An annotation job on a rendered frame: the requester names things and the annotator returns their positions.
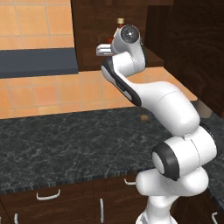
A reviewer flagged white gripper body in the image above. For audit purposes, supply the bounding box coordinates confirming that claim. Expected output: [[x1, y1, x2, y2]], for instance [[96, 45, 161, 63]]
[[95, 43, 114, 57]]

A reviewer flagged red bottle with tan cap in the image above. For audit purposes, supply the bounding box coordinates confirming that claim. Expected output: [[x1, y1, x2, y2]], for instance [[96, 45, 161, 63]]
[[116, 17, 125, 30]]

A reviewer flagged dark wood cabinet door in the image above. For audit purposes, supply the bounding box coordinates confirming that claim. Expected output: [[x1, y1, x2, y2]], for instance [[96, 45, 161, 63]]
[[162, 0, 224, 119]]

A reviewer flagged dark grey range hood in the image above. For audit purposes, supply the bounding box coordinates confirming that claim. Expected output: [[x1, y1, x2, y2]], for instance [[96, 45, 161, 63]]
[[0, 47, 80, 80]]

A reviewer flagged narrow dark wood drawer front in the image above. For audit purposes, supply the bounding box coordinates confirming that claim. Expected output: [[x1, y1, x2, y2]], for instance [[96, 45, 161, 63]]
[[93, 173, 138, 196]]

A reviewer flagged wide dark wood drawer front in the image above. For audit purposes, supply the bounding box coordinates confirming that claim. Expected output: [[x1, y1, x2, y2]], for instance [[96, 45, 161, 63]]
[[0, 181, 95, 212]]

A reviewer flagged dark wood base cupboard door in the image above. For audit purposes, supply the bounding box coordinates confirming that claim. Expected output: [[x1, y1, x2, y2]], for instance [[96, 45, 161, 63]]
[[94, 191, 151, 224], [0, 204, 96, 224]]

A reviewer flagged dark wood corner base cupboard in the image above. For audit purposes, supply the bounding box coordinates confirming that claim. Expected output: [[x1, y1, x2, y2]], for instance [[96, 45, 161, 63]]
[[170, 189, 224, 224]]

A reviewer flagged dark wood wall cabinet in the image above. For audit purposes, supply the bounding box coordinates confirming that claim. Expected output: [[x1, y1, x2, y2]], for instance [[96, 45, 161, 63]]
[[70, 0, 166, 72]]

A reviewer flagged white drawer handle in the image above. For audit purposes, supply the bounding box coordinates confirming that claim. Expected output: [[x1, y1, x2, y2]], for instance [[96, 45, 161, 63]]
[[123, 178, 137, 186], [36, 188, 61, 201]]

